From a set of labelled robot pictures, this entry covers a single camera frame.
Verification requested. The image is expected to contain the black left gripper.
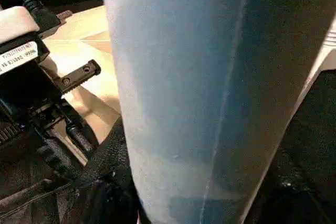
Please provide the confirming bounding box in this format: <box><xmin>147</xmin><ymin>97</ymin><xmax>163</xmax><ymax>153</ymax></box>
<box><xmin>0</xmin><ymin>51</ymin><xmax>101</xmax><ymax>178</ymax></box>

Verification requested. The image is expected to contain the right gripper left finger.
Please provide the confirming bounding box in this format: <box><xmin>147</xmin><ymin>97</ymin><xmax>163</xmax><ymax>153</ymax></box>
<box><xmin>63</xmin><ymin>119</ymin><xmax>140</xmax><ymax>224</ymax></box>

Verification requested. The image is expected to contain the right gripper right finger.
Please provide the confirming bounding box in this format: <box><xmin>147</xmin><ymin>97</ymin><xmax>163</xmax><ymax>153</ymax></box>
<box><xmin>244</xmin><ymin>151</ymin><xmax>336</xmax><ymax>224</ymax></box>

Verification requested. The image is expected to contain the white plastic table top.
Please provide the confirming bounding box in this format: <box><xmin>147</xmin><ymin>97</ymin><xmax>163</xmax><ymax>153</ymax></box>
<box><xmin>39</xmin><ymin>5</ymin><xmax>336</xmax><ymax>168</ymax></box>

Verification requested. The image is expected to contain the white plastic table leg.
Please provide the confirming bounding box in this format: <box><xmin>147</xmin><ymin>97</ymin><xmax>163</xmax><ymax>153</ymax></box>
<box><xmin>100</xmin><ymin>0</ymin><xmax>336</xmax><ymax>224</ymax></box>

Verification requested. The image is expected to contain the black work mat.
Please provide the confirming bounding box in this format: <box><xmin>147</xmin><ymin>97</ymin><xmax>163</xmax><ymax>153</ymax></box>
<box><xmin>0</xmin><ymin>72</ymin><xmax>336</xmax><ymax>224</ymax></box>

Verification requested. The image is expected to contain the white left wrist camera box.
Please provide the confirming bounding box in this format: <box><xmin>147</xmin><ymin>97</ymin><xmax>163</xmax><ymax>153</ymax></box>
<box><xmin>0</xmin><ymin>6</ymin><xmax>41</xmax><ymax>75</ymax></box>

